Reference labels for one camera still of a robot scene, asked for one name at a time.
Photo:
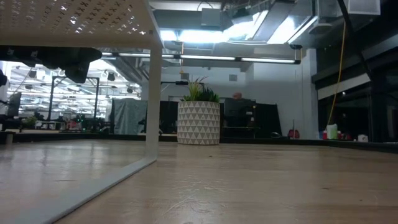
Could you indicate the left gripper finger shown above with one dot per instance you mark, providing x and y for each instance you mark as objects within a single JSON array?
[{"x": 95, "y": 53}]

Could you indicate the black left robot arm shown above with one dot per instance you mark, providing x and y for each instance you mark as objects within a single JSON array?
[{"x": 31, "y": 54}]

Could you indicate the white perforated metal shelf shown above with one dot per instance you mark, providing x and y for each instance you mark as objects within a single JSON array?
[{"x": 93, "y": 39}]

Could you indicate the grey cloth cover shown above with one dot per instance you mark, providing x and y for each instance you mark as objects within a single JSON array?
[{"x": 129, "y": 116}]

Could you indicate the black computer monitor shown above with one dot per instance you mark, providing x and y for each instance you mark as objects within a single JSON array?
[{"x": 14, "y": 104}]

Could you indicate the black boom pole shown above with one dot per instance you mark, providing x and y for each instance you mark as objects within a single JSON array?
[{"x": 182, "y": 82}]

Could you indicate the black partition panel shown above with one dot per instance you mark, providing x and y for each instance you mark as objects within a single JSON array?
[{"x": 169, "y": 118}]

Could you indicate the long linear ceiling light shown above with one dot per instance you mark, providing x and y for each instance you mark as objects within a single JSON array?
[{"x": 205, "y": 58}]

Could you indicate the potted plant patterned white pot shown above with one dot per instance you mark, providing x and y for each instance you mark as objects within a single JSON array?
[{"x": 192, "y": 124}]

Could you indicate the person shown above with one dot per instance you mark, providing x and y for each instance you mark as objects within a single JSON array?
[{"x": 237, "y": 96}]

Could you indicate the black equipment cabinet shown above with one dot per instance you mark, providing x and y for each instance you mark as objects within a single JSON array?
[{"x": 264, "y": 121}]

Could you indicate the red dustpan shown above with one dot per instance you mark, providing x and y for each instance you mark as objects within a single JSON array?
[{"x": 293, "y": 133}]

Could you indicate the white green bottle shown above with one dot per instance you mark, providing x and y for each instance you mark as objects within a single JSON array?
[{"x": 332, "y": 132}]

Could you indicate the white cup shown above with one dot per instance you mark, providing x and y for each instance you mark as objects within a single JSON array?
[{"x": 363, "y": 138}]

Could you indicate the black frame stand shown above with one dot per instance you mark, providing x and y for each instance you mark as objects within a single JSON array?
[{"x": 96, "y": 102}]

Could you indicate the grey ceiling duct box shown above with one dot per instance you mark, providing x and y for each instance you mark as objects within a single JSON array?
[{"x": 211, "y": 17}]

